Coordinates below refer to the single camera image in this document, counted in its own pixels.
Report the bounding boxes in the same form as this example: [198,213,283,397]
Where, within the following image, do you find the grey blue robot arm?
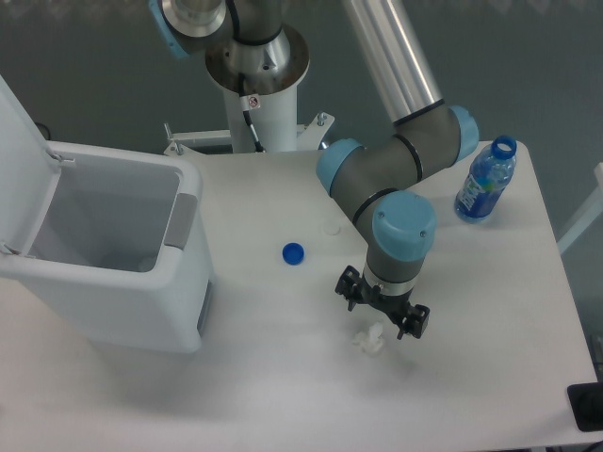
[149,1,479,337]

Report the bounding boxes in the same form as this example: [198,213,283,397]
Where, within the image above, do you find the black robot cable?
[224,0,266,154]

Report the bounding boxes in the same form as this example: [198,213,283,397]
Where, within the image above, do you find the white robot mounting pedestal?
[164,90,335,155]

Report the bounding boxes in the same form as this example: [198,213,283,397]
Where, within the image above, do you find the white open trash bin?
[1,85,214,353]

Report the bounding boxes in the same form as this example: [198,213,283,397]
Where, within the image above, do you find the blue plastic bottle cap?
[282,242,305,266]

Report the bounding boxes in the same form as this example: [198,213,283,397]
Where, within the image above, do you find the blue labelled plastic bottle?
[454,135,517,223]

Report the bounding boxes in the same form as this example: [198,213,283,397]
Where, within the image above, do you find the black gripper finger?
[334,266,365,312]
[388,304,430,340]

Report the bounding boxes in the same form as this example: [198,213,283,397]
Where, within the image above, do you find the white paper ball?
[352,321,384,356]

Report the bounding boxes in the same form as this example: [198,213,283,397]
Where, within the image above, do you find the white frame at right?
[557,163,602,255]

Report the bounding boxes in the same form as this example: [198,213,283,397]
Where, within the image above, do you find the black device at edge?
[566,382,602,432]

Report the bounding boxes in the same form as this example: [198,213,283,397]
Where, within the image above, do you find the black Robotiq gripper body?
[361,281,413,325]

